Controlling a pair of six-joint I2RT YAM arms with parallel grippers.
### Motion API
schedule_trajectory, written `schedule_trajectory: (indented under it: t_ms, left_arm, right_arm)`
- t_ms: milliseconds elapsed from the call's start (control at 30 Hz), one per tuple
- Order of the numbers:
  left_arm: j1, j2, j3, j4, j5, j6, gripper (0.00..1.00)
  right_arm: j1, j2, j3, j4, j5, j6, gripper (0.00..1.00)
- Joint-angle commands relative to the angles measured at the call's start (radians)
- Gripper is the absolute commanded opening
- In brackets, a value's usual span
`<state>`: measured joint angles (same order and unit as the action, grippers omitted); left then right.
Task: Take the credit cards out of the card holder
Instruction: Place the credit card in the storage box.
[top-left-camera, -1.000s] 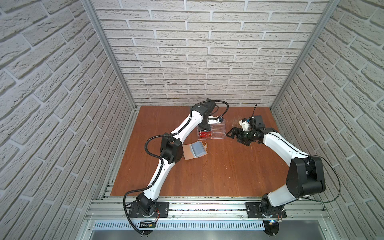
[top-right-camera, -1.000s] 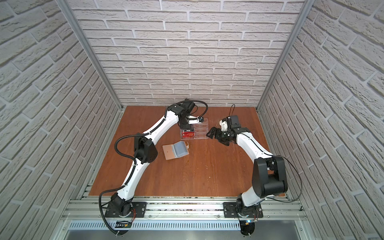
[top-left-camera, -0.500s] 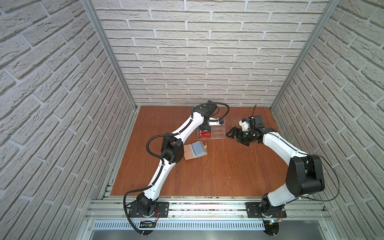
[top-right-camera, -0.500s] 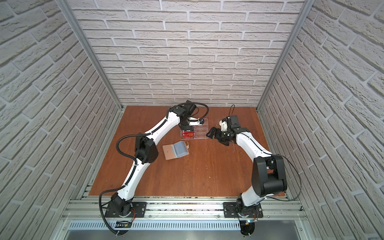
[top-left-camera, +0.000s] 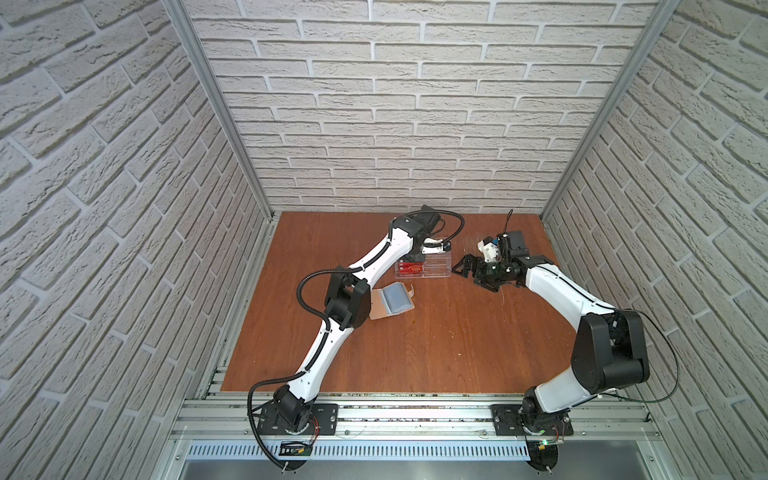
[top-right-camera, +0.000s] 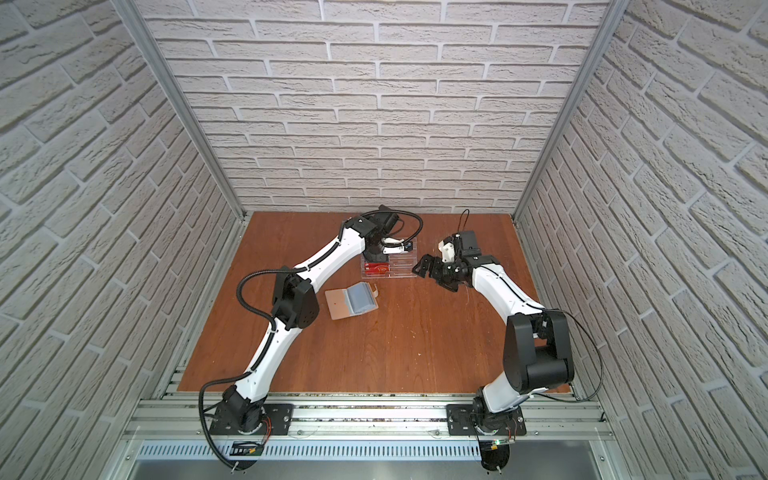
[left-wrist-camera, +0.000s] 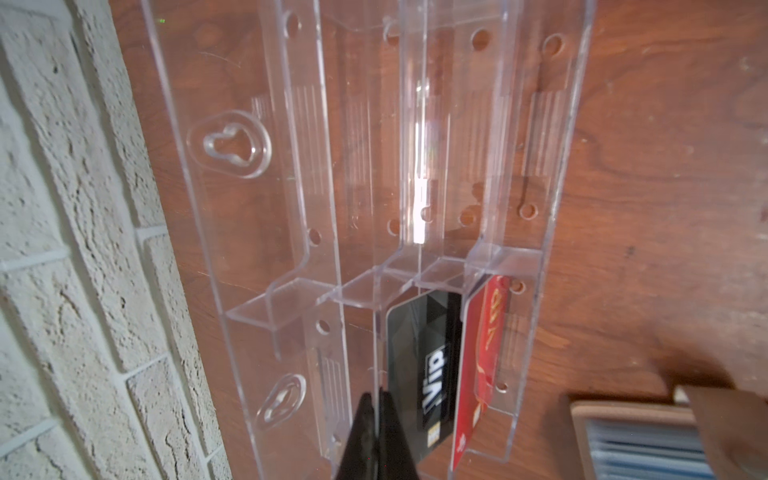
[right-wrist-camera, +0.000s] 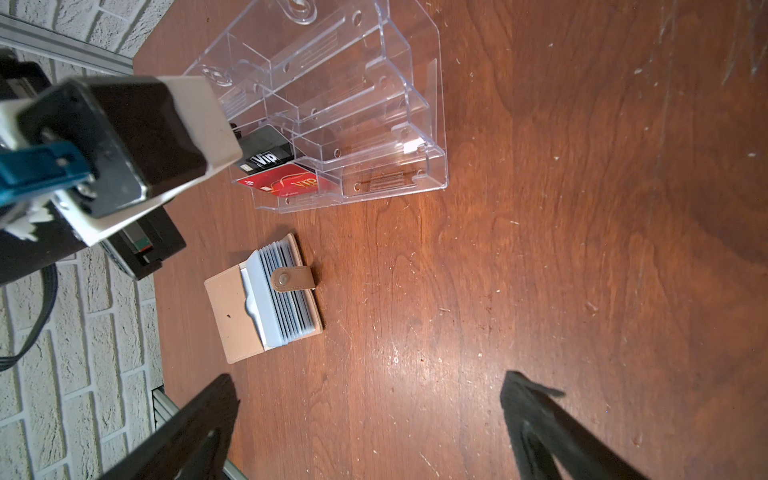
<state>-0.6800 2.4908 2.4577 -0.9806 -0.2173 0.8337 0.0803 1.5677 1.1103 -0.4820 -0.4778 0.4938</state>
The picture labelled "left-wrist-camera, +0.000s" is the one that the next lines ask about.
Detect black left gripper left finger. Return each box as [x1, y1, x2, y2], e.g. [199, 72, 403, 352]
[335, 392, 378, 480]

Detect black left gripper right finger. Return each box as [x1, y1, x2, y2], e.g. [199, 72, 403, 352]
[377, 390, 419, 480]

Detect red VIP card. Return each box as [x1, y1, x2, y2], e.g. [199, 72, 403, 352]
[450, 275, 510, 471]

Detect clear acrylic card organizer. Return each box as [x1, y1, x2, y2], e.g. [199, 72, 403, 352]
[143, 1, 596, 479]

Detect black VIP card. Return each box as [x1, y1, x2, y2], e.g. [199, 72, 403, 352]
[386, 290, 462, 462]

